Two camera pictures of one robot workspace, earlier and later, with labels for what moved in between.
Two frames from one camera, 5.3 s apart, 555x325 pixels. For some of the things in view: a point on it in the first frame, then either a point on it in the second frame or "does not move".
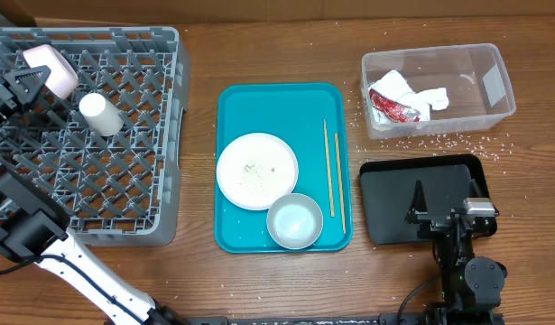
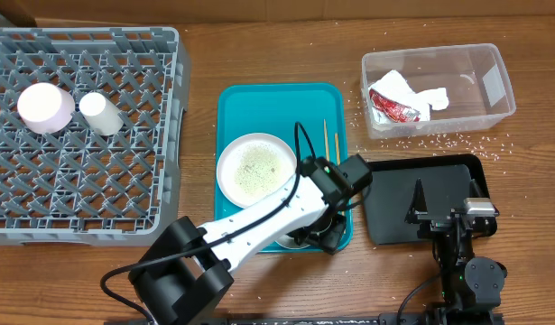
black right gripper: x=433 y=223 does not move
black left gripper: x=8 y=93 -> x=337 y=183
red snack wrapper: x=394 y=110 does not move
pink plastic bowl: x=62 y=80 -> x=45 y=107
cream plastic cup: x=100 y=115 does not move
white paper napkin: x=394 y=87 does not move
